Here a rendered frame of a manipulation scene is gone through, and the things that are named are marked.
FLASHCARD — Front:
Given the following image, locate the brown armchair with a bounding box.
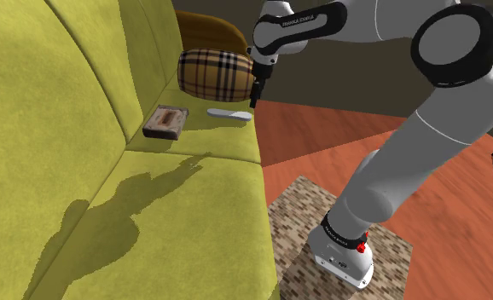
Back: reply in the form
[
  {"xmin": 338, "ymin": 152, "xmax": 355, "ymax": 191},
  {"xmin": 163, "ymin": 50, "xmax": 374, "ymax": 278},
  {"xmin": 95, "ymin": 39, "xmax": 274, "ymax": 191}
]
[{"xmin": 174, "ymin": 9, "xmax": 251, "ymax": 57}]

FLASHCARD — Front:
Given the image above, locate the brick patterned robot stand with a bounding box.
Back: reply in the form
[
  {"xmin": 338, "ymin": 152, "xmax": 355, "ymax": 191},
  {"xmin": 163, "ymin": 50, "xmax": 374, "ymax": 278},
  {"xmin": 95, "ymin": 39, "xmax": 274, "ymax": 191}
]
[{"xmin": 267, "ymin": 175, "xmax": 414, "ymax": 300}]

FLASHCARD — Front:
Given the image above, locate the yellow green sofa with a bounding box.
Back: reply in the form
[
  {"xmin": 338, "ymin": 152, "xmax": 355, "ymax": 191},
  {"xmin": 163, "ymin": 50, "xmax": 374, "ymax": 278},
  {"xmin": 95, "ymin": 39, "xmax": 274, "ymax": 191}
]
[{"xmin": 0, "ymin": 0, "xmax": 281, "ymax": 300}]

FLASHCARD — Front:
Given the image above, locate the brown rectangular box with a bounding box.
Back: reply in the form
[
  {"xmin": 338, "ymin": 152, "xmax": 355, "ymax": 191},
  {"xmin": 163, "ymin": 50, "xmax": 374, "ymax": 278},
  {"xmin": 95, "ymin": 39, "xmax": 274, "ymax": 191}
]
[{"xmin": 142, "ymin": 104, "xmax": 189, "ymax": 141}]

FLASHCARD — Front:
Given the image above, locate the tan plaid cushion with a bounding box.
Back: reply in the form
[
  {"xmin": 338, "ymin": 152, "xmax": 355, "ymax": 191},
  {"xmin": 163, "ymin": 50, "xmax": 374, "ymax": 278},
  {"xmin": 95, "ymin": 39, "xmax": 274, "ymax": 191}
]
[{"xmin": 177, "ymin": 48, "xmax": 257, "ymax": 103}]

